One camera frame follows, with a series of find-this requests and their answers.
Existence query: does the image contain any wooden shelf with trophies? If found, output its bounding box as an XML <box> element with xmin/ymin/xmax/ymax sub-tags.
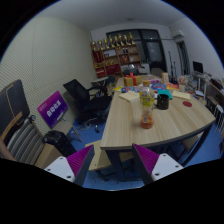
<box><xmin>90</xmin><ymin>33</ymin><xmax>141</xmax><ymax>78</ymax></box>

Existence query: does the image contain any yellow gift box red ribbon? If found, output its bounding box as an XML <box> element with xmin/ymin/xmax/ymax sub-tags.
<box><xmin>124</xmin><ymin>73</ymin><xmax>142</xmax><ymax>87</ymax></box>

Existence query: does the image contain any orange box on table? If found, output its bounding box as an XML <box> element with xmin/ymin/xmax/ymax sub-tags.
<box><xmin>162</xmin><ymin>72</ymin><xmax>169</xmax><ymax>84</ymax></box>

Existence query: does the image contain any black mug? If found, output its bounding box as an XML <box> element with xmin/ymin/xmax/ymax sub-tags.
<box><xmin>154</xmin><ymin>94</ymin><xmax>169</xmax><ymax>110</ymax></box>

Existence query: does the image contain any purple sign board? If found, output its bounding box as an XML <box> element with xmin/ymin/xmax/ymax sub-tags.
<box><xmin>37</xmin><ymin>91</ymin><xmax>68</xmax><ymax>128</ymax></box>

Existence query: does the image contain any light wooden board right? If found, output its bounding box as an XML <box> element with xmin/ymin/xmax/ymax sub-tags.
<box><xmin>172</xmin><ymin>90</ymin><xmax>190</xmax><ymax>101</ymax></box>

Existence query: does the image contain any light wooden board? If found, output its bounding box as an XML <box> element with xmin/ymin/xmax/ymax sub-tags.
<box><xmin>120</xmin><ymin>91</ymin><xmax>139</xmax><ymax>102</ymax></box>
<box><xmin>172</xmin><ymin>90</ymin><xmax>190</xmax><ymax>101</ymax></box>

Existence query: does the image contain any striped grey chair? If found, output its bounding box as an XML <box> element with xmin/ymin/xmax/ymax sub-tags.
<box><xmin>0</xmin><ymin>80</ymin><xmax>44</xmax><ymax>165</ymax></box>

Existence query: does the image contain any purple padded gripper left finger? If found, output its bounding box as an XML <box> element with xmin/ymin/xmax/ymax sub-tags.
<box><xmin>45</xmin><ymin>145</ymin><xmax>94</xmax><ymax>186</ymax></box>

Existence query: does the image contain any light wooden board left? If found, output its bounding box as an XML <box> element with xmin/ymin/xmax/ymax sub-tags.
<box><xmin>120</xmin><ymin>91</ymin><xmax>139</xmax><ymax>102</ymax></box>

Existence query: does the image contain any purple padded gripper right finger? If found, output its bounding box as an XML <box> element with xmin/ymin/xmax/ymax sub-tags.
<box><xmin>132</xmin><ymin>144</ymin><xmax>182</xmax><ymax>185</ymax></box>

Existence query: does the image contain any red round coaster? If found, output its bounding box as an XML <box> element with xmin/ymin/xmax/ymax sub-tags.
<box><xmin>183</xmin><ymin>101</ymin><xmax>192</xmax><ymax>107</ymax></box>

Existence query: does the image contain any plastic bottle with orange drink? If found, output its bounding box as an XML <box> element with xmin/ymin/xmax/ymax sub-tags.
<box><xmin>139</xmin><ymin>86</ymin><xmax>155</xmax><ymax>129</ymax></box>

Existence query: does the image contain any white air conditioner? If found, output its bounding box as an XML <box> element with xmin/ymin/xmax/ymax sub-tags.
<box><xmin>172</xmin><ymin>30</ymin><xmax>184</xmax><ymax>39</ymax></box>

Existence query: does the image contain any computer monitor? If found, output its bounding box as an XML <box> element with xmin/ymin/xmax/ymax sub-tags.
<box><xmin>193</xmin><ymin>61</ymin><xmax>203</xmax><ymax>74</ymax></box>

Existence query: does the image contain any black office chair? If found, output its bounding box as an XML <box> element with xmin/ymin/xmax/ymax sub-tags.
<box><xmin>64</xmin><ymin>79</ymin><xmax>112</xmax><ymax>132</ymax></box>

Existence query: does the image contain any wooden table with dark frame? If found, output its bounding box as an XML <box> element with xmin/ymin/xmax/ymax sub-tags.
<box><xmin>99</xmin><ymin>74</ymin><xmax>217</xmax><ymax>183</ymax></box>

